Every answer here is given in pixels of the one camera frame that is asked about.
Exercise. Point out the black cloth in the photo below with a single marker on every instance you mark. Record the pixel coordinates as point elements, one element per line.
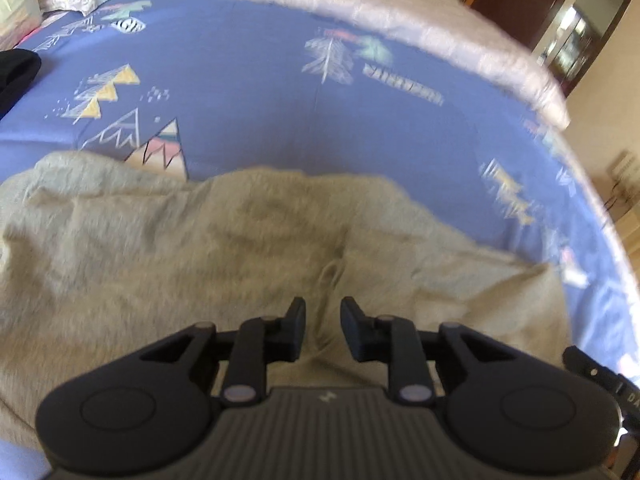
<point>15,82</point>

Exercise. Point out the blue printed bed sheet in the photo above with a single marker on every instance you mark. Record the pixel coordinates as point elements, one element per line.
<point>260,90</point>

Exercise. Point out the large pale floral pillow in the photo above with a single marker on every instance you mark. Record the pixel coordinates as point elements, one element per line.
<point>17,10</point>

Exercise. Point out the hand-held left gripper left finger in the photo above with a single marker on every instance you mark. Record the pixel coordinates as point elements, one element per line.
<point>295,327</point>

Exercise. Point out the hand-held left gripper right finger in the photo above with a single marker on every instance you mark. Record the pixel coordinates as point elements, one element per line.
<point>351,330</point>

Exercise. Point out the glass display cabinet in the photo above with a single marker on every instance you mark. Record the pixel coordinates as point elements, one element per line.
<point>575,40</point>

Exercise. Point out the grey pants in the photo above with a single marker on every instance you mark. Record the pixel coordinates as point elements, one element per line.
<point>175,250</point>

